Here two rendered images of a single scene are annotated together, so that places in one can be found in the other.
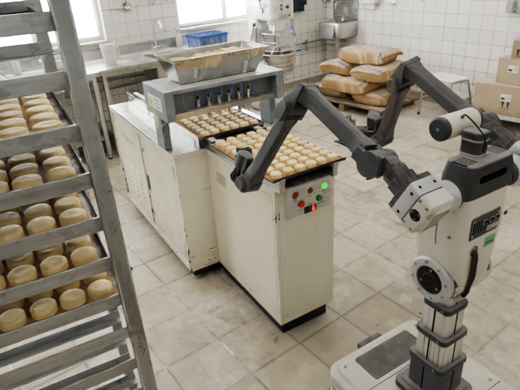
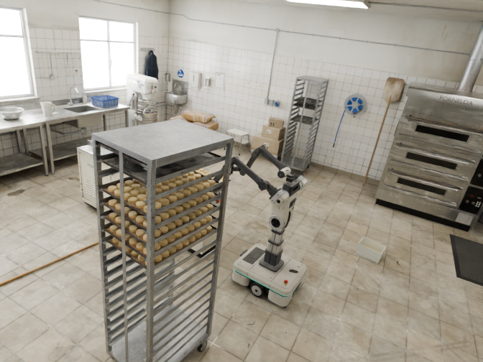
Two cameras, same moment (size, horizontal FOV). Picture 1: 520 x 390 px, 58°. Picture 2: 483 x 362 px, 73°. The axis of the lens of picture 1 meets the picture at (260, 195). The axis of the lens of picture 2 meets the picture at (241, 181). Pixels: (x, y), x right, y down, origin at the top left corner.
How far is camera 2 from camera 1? 164 cm
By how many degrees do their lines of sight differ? 27
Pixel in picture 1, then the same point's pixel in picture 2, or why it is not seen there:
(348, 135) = (254, 176)
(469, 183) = (290, 191)
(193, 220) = not seen: hidden behind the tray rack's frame
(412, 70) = (262, 150)
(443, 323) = (278, 238)
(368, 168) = (262, 187)
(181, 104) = not seen: hidden behind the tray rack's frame
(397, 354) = (256, 255)
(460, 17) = (243, 102)
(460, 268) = (286, 217)
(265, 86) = not seen: hidden behind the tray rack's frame
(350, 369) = (241, 263)
